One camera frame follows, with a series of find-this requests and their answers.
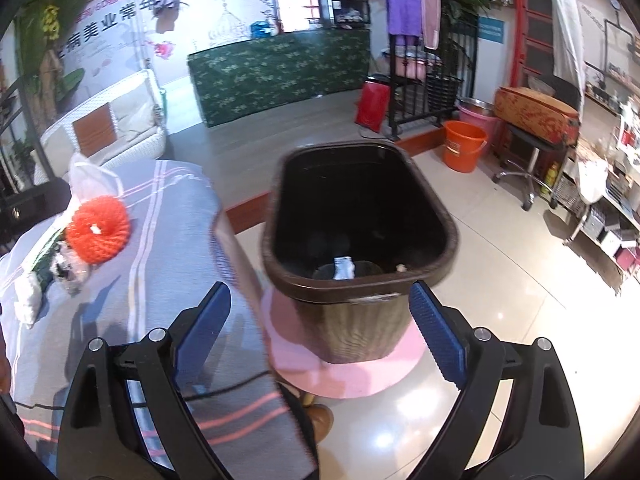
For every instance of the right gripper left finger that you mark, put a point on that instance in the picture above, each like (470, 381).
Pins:
(100, 437)

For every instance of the orange foam fruit net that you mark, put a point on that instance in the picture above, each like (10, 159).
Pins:
(99, 229)

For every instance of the brown wicker trash bin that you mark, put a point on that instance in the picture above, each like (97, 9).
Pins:
(349, 228)

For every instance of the orange brown cushion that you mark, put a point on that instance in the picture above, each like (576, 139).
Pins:
(95, 131)

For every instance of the white wicker swing sofa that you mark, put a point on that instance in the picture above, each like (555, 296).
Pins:
(122, 123)

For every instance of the grey striped tablecloth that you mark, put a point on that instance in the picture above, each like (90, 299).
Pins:
(181, 244)

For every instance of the pink round stool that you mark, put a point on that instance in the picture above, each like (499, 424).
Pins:
(307, 372)

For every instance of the green patterned counter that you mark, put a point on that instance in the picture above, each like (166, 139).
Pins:
(248, 77)

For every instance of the white utility cart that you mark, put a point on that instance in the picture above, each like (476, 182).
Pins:
(607, 180)

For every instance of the black swivel stool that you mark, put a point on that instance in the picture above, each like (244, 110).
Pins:
(526, 169)

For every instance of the orange plastic bucket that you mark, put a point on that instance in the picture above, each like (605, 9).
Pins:
(463, 145)

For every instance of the orange patterned cushion box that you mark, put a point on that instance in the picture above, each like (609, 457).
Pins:
(543, 116)

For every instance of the pink plastic basin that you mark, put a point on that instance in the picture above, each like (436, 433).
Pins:
(481, 114)

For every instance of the red bag on floor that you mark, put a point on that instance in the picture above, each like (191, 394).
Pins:
(373, 105)

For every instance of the black metal rack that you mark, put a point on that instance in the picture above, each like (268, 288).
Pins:
(428, 84)

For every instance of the red ladder shelf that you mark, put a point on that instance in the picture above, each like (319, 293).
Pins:
(533, 40)

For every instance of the purple towel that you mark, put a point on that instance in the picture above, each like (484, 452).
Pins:
(404, 18)

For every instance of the pink towel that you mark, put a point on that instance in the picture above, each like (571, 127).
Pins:
(431, 14)

